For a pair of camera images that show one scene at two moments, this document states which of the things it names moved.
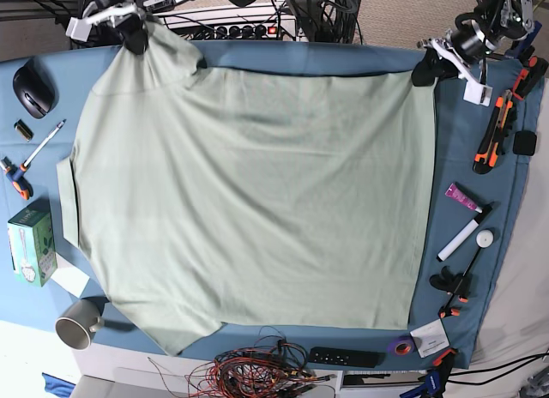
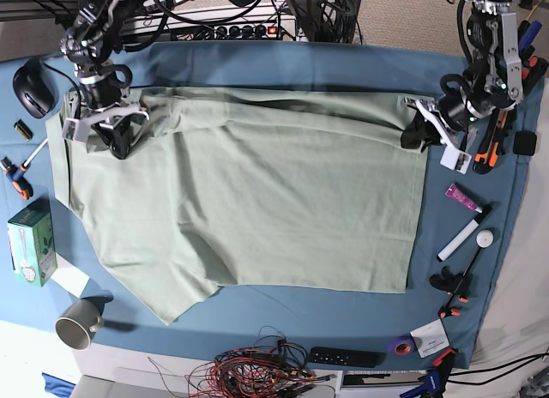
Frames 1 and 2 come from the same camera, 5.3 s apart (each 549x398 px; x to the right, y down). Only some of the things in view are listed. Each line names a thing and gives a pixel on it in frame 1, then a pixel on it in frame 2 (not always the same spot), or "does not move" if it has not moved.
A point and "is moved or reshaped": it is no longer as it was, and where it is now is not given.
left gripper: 451,63 → 420,129
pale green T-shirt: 205,196 is moved or reshaped
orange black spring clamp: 529,77 does not move
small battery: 23,129 does not move
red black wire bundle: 272,366 does not move
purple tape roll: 401,346 does not move
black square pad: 524,142 does not move
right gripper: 132,29 → 120,139
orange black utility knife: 488,152 does not move
